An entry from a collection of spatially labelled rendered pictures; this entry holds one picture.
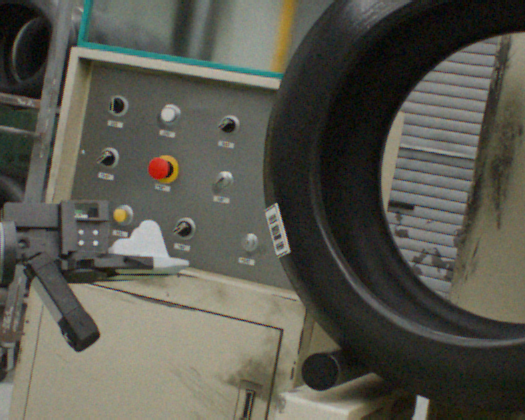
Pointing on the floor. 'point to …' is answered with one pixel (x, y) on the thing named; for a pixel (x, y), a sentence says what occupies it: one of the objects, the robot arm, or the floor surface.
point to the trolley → (6, 78)
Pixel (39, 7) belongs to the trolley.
